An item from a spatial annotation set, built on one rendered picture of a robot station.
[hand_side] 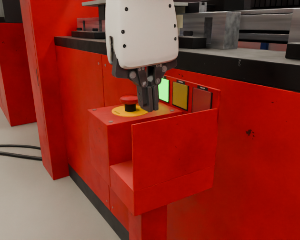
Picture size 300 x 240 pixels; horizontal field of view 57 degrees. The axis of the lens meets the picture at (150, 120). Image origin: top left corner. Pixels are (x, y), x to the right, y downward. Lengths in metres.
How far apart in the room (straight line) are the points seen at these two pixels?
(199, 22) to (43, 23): 1.02
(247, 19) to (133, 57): 0.72
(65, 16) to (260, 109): 1.33
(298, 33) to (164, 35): 0.35
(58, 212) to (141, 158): 1.24
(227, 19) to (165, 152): 0.47
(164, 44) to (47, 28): 1.30
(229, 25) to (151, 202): 0.52
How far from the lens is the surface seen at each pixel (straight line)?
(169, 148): 0.42
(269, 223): 0.66
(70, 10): 1.72
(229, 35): 0.80
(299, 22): 0.67
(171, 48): 0.42
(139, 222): 0.57
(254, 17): 1.05
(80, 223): 1.51
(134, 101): 0.52
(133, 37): 0.38
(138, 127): 0.38
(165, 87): 0.57
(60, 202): 1.69
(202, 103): 0.48
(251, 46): 2.82
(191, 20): 0.87
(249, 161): 0.63
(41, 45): 1.67
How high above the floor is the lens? 0.94
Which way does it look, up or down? 19 degrees down
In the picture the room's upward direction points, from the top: straight up
